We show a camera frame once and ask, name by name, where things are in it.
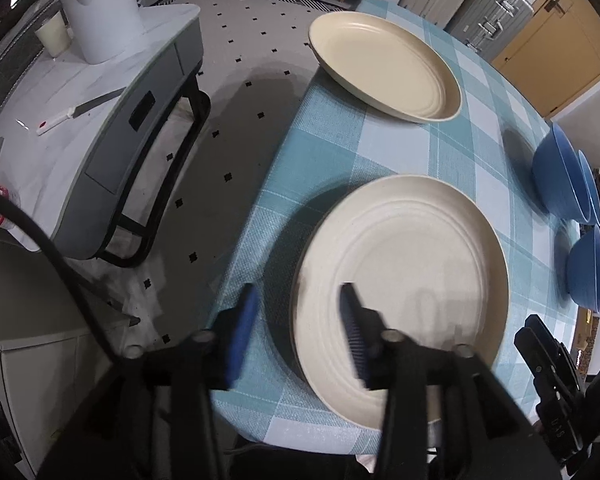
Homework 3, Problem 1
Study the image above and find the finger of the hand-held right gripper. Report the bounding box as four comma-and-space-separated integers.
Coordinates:
514, 314, 578, 391

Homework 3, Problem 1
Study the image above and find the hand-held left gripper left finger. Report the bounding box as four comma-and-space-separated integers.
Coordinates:
37, 282, 261, 480

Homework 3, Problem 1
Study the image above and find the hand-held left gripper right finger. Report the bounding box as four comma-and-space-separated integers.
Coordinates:
340, 282, 563, 480

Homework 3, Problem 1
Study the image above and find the blue bowl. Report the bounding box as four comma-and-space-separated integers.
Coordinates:
531, 122, 595, 225
566, 227, 600, 313
577, 150, 600, 227

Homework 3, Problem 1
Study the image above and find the cream round plate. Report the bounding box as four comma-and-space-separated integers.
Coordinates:
307, 11, 462, 123
290, 175, 510, 423

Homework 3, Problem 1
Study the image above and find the teal plaid tablecloth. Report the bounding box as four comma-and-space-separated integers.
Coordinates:
207, 0, 600, 456

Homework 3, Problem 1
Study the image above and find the white storage cabinet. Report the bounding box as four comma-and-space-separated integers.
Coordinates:
0, 225, 141, 480

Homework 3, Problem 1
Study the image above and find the grey side table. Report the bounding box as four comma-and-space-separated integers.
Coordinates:
0, 2, 212, 267

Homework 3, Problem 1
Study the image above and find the wooden door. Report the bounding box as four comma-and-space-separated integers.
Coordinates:
490, 0, 600, 118

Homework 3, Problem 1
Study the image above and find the silver suitcase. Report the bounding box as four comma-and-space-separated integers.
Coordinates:
447, 0, 536, 61

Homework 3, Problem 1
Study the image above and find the white cup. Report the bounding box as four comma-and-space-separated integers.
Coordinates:
34, 12, 73, 58

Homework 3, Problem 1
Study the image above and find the black cable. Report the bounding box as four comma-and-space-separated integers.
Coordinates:
0, 180, 126, 366

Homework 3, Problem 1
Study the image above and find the white handled knife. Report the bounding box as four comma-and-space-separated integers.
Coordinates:
36, 87, 127, 136

